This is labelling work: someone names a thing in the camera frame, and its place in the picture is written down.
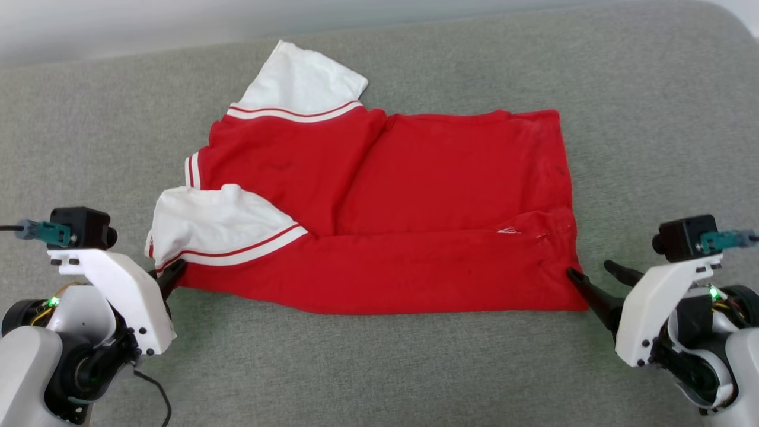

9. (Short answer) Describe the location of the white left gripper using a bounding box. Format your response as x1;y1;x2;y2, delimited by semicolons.
47;249;187;356

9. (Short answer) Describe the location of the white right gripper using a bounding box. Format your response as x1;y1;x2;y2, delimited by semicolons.
566;254;724;367

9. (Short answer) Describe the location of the red and white shirt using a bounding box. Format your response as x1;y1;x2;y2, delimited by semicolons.
145;40;589;315

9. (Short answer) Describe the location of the grey fabric sofa cushion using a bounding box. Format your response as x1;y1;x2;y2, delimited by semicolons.
0;0;759;427

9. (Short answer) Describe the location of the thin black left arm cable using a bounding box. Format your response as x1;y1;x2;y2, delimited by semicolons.
132;369;173;427

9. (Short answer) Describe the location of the right camera cable, teal plug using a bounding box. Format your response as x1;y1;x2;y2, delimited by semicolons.
700;230;759;254

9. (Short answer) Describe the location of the camera cable, teal plug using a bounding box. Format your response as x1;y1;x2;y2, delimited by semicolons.
0;219;73;247
700;230;759;254

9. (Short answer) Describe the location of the left camera cable, teal plug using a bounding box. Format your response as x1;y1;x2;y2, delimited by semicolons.
0;219;73;247

